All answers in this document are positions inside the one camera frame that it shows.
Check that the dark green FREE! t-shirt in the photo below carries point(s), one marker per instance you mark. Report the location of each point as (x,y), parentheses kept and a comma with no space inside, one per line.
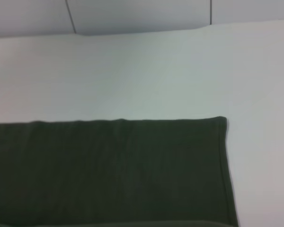
(109,177)

